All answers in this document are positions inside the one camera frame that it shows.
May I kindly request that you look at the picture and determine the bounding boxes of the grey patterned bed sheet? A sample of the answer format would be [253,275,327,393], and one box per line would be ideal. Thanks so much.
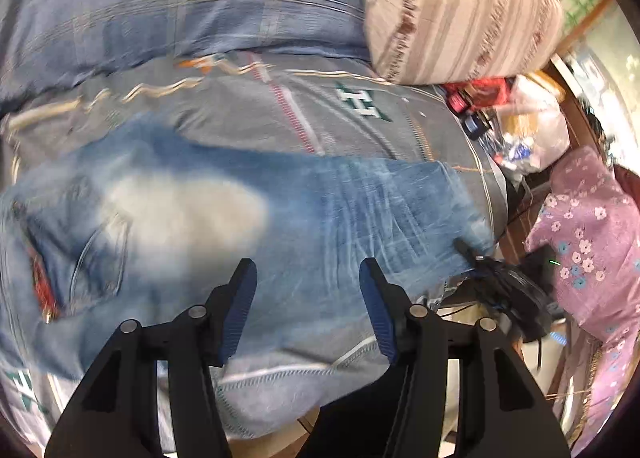
[1,53,506,450]

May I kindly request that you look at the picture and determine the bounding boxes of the white plastic bag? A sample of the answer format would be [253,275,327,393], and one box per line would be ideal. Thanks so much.
[495,76,570,174]

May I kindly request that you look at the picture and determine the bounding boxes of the light blue denim jeans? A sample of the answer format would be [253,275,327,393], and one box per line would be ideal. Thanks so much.
[1,117,494,379]

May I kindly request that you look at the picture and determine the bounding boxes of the beige brown striped pillow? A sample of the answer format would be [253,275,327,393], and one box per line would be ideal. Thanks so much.
[364,0,564,85]

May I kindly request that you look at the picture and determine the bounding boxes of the red item by pillow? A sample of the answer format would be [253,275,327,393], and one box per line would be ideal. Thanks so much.
[442,78,510,116]

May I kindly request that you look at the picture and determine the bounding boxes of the blue plaid blanket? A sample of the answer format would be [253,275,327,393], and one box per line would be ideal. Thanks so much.
[1,0,369,105]

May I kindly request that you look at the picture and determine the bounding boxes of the pink floral cloth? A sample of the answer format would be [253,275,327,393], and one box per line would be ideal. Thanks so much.
[525,146,639,455]

